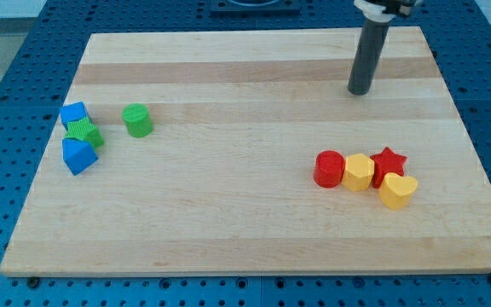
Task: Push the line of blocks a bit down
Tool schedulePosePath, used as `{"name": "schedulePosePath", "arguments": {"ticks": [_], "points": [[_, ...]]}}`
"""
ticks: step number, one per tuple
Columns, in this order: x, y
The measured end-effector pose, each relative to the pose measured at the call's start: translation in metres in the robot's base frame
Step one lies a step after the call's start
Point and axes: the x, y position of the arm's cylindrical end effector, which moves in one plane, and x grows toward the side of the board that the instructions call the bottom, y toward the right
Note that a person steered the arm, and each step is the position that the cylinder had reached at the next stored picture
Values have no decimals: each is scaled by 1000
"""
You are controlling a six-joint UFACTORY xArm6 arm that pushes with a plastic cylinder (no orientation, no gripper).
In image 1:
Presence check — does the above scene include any red cylinder block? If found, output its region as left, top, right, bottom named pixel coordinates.
left=313, top=150, right=345, bottom=188

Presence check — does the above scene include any yellow hexagon block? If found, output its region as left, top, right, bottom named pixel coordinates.
left=341, top=153, right=375, bottom=192

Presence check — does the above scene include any green cylinder block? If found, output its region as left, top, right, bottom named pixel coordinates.
left=121, top=103, right=153, bottom=138

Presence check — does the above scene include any red star block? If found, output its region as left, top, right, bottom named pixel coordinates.
left=370, top=147, right=407, bottom=188

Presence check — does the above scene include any yellow heart block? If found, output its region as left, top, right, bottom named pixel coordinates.
left=378, top=172, right=419, bottom=210

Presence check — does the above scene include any green star block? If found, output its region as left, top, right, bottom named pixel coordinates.
left=65, top=117, right=105, bottom=148

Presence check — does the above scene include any blue triangle block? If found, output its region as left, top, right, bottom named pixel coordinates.
left=62, top=138, right=98, bottom=176

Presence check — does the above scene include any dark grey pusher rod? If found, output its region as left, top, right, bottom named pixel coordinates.
left=348, top=19, right=390, bottom=96

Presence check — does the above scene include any blue cube block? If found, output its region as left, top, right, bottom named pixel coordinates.
left=60, top=101, right=89, bottom=130

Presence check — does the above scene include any white black rod mount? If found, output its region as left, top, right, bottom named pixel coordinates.
left=353, top=0, right=424, bottom=23

